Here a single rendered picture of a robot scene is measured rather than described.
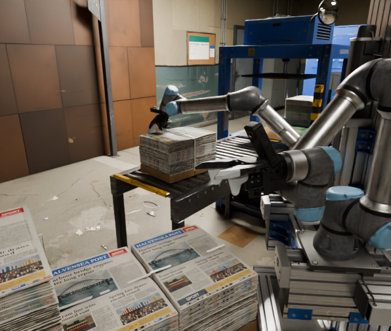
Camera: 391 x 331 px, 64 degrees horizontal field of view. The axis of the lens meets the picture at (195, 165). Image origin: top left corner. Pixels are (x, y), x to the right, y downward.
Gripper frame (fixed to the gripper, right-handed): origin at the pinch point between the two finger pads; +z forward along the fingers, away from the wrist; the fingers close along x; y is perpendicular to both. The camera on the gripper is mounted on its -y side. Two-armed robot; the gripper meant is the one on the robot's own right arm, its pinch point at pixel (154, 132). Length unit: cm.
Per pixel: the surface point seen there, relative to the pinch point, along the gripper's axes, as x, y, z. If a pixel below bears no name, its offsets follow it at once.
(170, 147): -16.9, 31.9, -19.5
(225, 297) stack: -61, 110, -40
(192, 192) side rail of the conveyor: -17, 57, -10
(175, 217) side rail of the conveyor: -30, 62, -3
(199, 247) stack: -52, 91, -32
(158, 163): -18.9, 29.3, -5.7
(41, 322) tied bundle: -107, 94, -51
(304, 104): 174, 9, -7
